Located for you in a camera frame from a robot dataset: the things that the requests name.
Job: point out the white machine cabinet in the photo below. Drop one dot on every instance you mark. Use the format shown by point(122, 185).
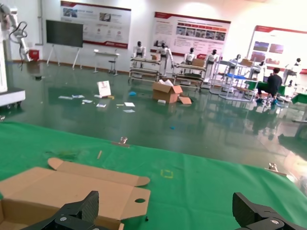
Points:
point(4, 95)

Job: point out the white narrow table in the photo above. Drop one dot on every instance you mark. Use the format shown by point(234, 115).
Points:
point(106, 54)

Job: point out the cardboard box with round hole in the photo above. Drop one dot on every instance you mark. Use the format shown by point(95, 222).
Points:
point(72, 189)

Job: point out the red box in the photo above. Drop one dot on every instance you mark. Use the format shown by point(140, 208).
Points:
point(35, 55)

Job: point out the flat cardboard piece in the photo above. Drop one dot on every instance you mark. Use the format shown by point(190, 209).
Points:
point(185, 100)

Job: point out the white humanoid robot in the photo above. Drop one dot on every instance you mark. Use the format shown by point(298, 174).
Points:
point(139, 50)
point(295, 68)
point(262, 65)
point(164, 51)
point(190, 57)
point(212, 58)
point(238, 57)

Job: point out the black display screen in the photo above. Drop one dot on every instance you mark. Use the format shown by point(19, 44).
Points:
point(64, 33)

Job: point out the seated person in black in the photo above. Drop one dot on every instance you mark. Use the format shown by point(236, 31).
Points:
point(273, 82)

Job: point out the large open cardboard carton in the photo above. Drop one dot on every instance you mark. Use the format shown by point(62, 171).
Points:
point(165, 94)

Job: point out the metal frame workbench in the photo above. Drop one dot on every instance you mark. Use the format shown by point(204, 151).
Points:
point(236, 76)
point(144, 62)
point(189, 68)

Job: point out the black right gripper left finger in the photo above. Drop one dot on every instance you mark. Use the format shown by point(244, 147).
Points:
point(72, 215)

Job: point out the white industrial robot arm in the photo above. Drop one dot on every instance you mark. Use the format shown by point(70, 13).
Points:
point(22, 45)

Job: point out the blue crumpled item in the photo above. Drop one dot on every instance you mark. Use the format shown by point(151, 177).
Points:
point(132, 94)

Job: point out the thin wooden stick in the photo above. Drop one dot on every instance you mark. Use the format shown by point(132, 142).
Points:
point(99, 154)

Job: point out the closed cardboard carton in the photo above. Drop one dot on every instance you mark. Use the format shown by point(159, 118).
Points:
point(197, 62)

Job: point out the white screen stand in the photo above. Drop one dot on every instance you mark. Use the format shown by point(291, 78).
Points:
point(78, 56)

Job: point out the white paper bag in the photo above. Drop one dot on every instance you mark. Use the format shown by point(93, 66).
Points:
point(104, 88)

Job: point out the white paper sheet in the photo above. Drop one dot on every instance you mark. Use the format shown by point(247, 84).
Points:
point(129, 104)
point(65, 97)
point(101, 105)
point(78, 96)
point(86, 101)
point(128, 111)

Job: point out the black stool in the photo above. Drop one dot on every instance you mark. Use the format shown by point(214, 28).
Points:
point(112, 62)

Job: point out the red white wall poster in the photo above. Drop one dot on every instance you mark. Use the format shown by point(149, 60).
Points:
point(108, 26)
point(278, 45)
point(192, 28)

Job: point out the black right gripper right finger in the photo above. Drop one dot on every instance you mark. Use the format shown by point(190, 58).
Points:
point(254, 218)

